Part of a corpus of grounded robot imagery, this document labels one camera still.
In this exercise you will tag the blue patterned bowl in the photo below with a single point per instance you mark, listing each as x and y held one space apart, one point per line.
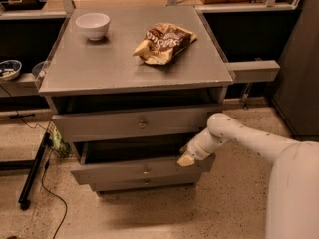
10 69

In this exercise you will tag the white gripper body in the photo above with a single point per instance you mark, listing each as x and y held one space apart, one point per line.
195 149

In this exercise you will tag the brown snack chip bag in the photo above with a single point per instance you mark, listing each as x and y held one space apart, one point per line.
163 42

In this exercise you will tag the grey side shelf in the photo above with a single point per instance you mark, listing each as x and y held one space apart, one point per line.
22 86
253 71

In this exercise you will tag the grey drawer cabinet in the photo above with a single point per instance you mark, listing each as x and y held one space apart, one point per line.
99 76

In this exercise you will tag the grey side shelf left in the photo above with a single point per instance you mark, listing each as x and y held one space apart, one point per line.
22 86

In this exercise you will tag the grey bottom drawer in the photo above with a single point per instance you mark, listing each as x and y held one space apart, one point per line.
146 182

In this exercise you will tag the clear glass bowl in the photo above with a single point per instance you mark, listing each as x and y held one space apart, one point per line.
39 67

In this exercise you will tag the grey top drawer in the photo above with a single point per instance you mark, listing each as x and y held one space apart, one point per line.
133 123

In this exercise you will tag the grey drawer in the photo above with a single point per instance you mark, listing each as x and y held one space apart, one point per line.
133 123
113 162
146 182

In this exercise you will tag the green item in wire basket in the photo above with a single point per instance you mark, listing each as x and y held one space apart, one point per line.
59 146

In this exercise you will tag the white ceramic bowl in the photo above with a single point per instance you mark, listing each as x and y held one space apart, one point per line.
94 25

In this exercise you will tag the grey side shelf right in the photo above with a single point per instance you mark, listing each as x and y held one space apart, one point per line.
253 71

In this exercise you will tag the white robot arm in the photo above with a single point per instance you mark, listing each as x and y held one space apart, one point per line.
293 192

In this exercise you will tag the black table leg bar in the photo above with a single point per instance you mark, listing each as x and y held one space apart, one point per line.
23 201

